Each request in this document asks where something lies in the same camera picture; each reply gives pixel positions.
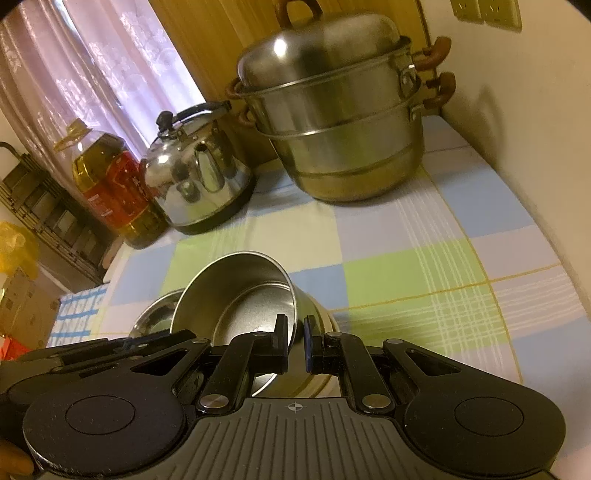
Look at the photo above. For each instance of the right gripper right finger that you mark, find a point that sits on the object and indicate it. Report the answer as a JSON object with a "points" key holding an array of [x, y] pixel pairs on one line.
{"points": [[344, 355]]}

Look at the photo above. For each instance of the person's left hand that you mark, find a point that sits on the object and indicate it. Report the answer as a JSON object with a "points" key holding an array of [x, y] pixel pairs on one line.
{"points": [[13, 461]]}

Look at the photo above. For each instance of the stainless steel steamer pot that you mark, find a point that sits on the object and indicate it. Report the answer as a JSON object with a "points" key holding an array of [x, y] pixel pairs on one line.
{"points": [[341, 99]]}

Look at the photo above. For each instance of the blue white checked cloth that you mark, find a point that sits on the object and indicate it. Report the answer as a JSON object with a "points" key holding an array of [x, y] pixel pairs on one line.
{"points": [[76, 317]]}

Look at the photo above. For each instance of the stainless steel oval plate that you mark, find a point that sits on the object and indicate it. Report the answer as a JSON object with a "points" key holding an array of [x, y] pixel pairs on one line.
{"points": [[157, 317]]}

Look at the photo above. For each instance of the beige wall socket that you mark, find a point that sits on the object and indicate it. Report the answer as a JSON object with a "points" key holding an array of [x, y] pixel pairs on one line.
{"points": [[467, 10], [504, 14]]}

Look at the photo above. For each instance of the stainless steel round bowl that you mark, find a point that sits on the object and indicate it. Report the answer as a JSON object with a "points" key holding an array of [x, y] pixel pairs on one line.
{"points": [[243, 292]]}

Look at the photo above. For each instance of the white ceramic bowl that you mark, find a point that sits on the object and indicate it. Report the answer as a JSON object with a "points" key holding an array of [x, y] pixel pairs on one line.
{"points": [[305, 376]]}

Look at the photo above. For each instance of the stainless steel kettle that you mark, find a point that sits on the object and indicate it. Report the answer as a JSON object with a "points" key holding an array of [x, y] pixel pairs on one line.
{"points": [[195, 170]]}

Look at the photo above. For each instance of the lilac window curtain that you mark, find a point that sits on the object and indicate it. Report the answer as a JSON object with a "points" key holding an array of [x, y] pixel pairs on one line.
{"points": [[108, 63]]}

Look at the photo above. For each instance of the checkered pastel tablecloth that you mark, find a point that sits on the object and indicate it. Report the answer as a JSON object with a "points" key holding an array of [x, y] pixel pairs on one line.
{"points": [[450, 261]]}

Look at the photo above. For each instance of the cooking oil bottle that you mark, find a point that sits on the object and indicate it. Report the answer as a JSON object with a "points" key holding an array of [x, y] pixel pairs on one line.
{"points": [[109, 178]]}

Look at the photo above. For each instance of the red plastic crate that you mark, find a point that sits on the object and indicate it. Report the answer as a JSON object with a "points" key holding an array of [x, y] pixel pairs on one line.
{"points": [[10, 349]]}

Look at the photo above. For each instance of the cardboard box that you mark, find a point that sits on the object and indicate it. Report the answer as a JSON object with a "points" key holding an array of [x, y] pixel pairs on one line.
{"points": [[28, 312]]}

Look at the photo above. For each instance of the dark folding rack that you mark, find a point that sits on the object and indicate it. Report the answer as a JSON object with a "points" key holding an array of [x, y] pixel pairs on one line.
{"points": [[54, 217]]}

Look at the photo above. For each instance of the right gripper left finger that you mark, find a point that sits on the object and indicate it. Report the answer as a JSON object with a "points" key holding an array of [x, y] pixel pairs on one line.
{"points": [[246, 356]]}

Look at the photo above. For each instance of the yellow plastic bag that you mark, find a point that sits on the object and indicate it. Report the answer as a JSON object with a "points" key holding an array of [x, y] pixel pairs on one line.
{"points": [[19, 250]]}

